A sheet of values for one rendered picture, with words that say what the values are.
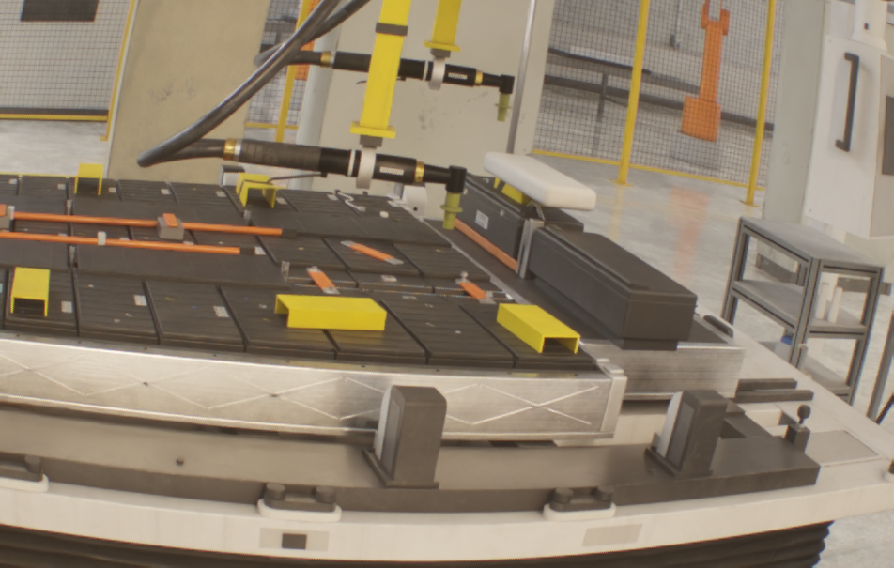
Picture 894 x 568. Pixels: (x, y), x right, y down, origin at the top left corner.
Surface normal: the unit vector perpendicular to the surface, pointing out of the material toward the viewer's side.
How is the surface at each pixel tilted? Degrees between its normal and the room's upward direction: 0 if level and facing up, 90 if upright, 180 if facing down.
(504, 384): 90
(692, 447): 90
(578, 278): 90
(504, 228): 90
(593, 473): 0
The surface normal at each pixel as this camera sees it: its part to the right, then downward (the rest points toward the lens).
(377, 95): 0.06, 0.25
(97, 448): 0.16, -0.96
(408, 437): 0.32, 0.28
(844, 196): -0.71, 0.06
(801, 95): -0.93, -0.07
